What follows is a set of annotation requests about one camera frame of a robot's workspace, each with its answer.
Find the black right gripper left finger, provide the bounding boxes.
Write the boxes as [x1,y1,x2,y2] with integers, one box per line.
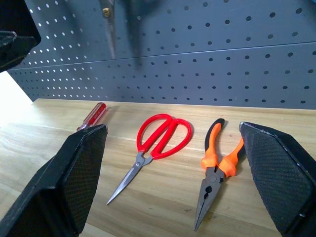
[0,124,109,237]

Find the red handled scissors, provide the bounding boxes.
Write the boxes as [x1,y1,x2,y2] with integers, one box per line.
[106,113,194,205]

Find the grey metal pegboard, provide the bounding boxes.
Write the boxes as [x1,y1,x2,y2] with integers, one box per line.
[7,0,316,111]

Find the orange black needle-nose pliers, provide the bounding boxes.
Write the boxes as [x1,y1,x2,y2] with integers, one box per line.
[194,118,245,232]

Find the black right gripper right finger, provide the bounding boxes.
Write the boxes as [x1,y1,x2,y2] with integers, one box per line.
[238,121,316,237]

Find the blue handled scissors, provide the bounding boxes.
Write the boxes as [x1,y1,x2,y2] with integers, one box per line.
[100,0,118,60]

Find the red handled screwdriver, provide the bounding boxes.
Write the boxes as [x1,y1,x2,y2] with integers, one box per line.
[76,102,109,131]

